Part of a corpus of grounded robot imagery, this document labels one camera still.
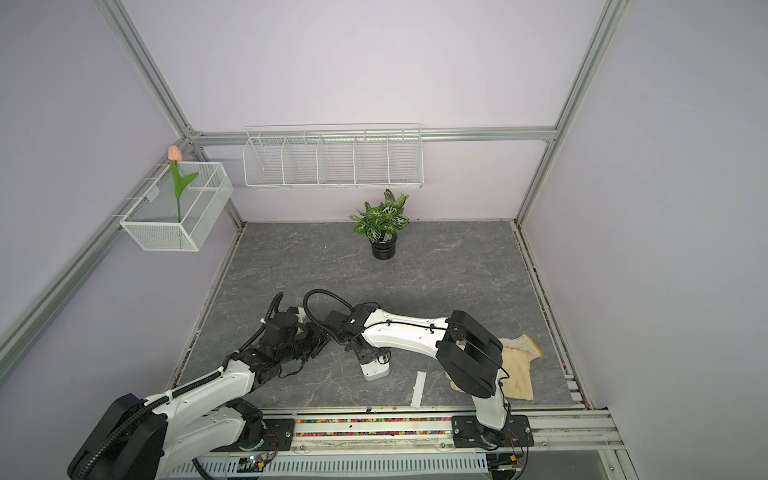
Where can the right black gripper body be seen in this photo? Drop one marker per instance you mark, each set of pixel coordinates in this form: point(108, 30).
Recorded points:
point(364, 357)

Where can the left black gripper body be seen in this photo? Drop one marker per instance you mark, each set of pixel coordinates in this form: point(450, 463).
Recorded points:
point(305, 344)

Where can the white battery cover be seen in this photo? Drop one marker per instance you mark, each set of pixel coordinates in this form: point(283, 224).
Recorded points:
point(418, 390)

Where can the white alarm device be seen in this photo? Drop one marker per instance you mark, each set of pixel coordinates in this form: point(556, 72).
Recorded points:
point(377, 368)

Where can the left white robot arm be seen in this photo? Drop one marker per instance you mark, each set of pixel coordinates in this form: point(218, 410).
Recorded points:
point(147, 438)

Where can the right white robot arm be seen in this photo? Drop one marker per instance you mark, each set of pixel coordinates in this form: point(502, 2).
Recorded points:
point(469, 353)

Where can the potted green plant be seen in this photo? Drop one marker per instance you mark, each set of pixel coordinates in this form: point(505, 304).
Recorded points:
point(381, 224)

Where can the artificial pink tulip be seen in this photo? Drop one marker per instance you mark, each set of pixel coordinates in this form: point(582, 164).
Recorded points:
point(180, 182)

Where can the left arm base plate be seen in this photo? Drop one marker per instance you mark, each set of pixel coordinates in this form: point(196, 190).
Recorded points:
point(266, 435)

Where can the white cable duct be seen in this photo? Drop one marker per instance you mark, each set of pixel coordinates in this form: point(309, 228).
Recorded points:
point(372, 466)

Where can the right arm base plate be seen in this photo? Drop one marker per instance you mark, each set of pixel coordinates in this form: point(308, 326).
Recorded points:
point(468, 432)

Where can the white wire basket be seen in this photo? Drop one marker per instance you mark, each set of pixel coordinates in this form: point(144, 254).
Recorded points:
point(152, 219)

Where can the long white wire shelf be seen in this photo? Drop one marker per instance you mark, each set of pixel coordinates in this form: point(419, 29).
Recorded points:
point(351, 155)

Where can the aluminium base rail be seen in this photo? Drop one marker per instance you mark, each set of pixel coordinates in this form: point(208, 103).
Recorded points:
point(432, 431)

